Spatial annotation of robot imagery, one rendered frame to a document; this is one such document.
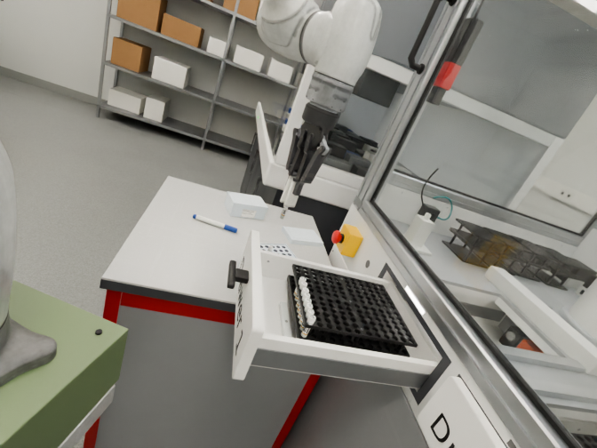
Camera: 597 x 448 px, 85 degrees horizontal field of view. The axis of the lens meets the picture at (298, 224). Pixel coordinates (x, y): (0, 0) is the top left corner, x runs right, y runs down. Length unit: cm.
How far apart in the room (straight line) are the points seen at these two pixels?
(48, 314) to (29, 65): 493
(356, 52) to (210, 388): 87
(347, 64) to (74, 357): 63
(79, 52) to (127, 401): 451
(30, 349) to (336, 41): 65
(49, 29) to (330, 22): 469
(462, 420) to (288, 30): 75
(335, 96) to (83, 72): 459
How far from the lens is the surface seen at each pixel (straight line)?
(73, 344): 51
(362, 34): 71
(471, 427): 59
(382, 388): 79
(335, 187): 142
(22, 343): 49
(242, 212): 112
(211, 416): 110
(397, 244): 80
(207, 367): 94
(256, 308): 51
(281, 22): 77
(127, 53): 448
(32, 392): 47
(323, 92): 70
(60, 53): 521
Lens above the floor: 125
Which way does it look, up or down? 23 degrees down
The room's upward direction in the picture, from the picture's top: 22 degrees clockwise
